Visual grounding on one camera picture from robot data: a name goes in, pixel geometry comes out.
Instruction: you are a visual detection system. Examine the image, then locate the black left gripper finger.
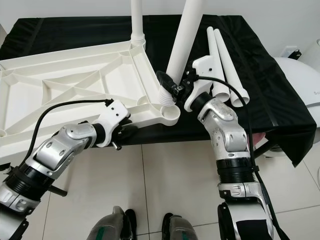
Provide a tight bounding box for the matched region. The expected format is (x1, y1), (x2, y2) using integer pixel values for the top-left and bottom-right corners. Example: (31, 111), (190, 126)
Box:
(119, 122), (139, 139)

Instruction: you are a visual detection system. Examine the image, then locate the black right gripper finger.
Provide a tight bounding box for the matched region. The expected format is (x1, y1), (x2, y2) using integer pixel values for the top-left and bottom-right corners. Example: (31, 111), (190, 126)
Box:
(155, 69), (181, 96)

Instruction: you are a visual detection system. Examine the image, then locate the white plastic table top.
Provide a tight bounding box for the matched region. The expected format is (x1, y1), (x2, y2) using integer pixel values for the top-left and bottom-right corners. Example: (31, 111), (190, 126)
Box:
(0, 41), (181, 167)

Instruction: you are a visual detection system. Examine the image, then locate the black tablecloth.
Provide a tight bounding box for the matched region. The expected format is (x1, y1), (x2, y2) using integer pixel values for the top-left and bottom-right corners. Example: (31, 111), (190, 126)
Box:
(0, 14), (317, 169)

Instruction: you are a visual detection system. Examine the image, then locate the grey robot right leg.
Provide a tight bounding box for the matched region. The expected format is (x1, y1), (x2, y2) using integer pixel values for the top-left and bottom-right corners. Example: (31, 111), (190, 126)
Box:
(161, 212), (199, 240)

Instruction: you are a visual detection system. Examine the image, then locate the white round appliance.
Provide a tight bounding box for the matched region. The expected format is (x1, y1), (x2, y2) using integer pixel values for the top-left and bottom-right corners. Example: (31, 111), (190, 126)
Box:
(272, 56), (320, 157)

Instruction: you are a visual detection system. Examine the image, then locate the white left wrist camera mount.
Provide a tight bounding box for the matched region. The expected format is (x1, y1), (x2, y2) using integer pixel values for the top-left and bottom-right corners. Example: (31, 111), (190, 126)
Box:
(96, 99), (132, 148)

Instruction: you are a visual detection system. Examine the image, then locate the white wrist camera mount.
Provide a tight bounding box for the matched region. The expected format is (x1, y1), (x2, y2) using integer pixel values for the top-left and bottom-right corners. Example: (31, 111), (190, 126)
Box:
(184, 54), (224, 114)
(96, 99), (132, 148)

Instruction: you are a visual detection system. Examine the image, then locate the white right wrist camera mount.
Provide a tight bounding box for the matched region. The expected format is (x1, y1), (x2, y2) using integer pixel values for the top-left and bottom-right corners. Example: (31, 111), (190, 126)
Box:
(184, 54), (224, 114)

